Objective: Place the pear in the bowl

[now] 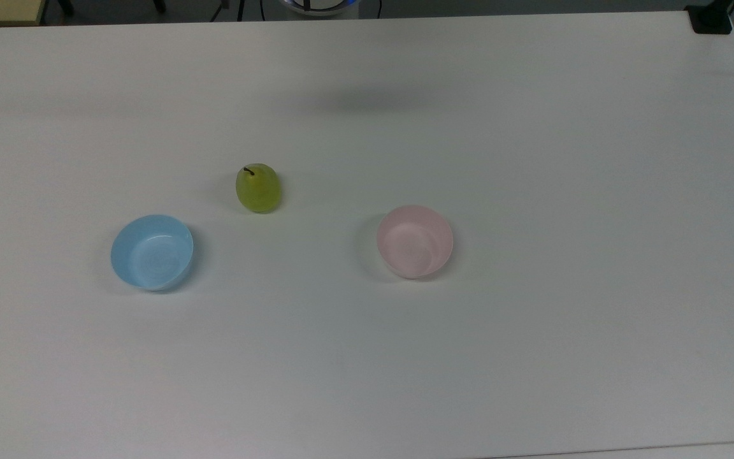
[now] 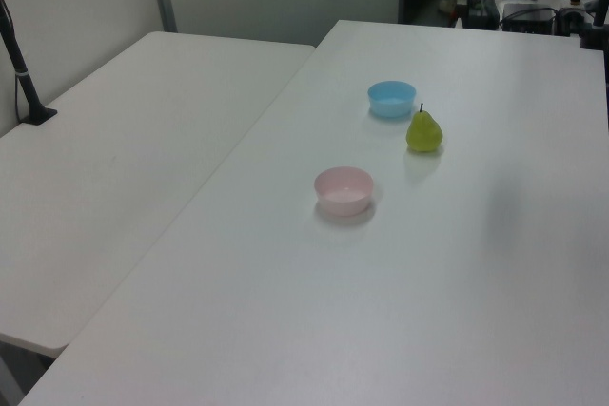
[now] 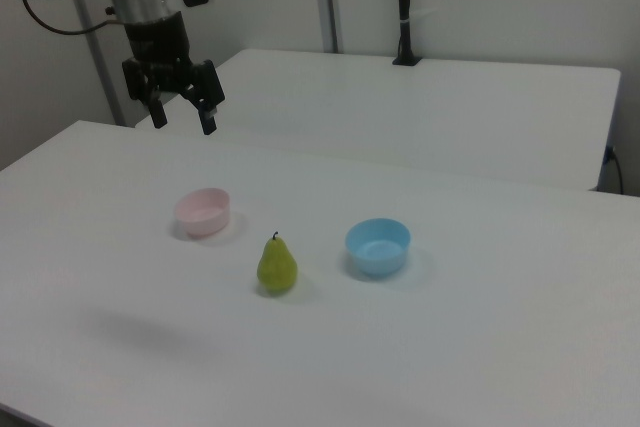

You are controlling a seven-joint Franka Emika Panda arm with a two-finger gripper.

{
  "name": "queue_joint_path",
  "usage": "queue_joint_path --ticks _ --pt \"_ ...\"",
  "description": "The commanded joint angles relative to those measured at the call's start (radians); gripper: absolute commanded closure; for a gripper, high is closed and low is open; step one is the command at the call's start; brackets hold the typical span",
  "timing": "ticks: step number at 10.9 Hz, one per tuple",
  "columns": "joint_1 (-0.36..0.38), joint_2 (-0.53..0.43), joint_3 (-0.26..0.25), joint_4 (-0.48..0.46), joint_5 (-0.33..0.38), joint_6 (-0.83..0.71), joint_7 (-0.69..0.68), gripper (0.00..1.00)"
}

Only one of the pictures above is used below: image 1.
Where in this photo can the green pear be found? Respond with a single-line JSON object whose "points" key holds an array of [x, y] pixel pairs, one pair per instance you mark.
{"points": [[259, 191]]}

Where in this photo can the pink plastic bowl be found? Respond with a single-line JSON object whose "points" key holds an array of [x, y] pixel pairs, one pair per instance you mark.
{"points": [[415, 242]]}

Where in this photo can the light blue plastic bowl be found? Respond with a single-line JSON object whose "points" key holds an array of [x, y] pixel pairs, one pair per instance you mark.
{"points": [[150, 255]]}

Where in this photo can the black tripod legs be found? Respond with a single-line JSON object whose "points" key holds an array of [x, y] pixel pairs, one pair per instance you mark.
{"points": [[239, 7]]}

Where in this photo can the black table clamp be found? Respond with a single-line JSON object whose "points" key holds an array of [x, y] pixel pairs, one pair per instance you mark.
{"points": [[711, 18]]}

